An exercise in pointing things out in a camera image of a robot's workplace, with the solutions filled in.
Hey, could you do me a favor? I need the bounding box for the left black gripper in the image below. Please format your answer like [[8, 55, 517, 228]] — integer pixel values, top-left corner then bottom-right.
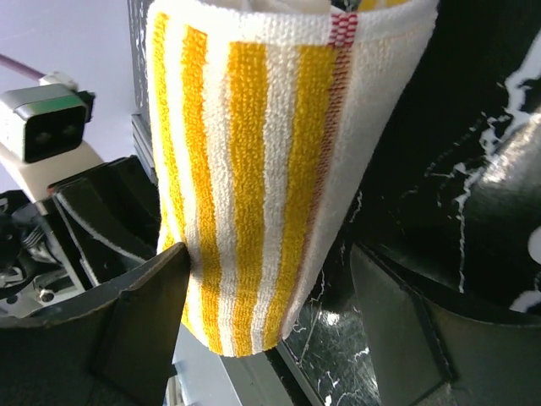
[[1, 156, 156, 317]]

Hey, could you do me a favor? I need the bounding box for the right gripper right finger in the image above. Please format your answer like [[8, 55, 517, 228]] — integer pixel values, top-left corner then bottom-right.
[[350, 245, 540, 405]]

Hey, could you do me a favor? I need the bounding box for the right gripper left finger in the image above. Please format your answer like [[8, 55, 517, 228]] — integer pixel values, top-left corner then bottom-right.
[[1, 244, 189, 405]]

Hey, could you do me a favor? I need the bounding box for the yellow orange striped towel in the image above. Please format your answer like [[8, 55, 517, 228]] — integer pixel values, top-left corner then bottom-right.
[[146, 1, 438, 357]]

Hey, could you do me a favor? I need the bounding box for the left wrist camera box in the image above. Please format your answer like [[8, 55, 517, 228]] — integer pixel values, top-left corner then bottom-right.
[[1, 73, 103, 203]]

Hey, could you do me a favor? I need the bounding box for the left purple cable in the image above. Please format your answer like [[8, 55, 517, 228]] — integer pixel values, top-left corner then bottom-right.
[[0, 52, 46, 81]]

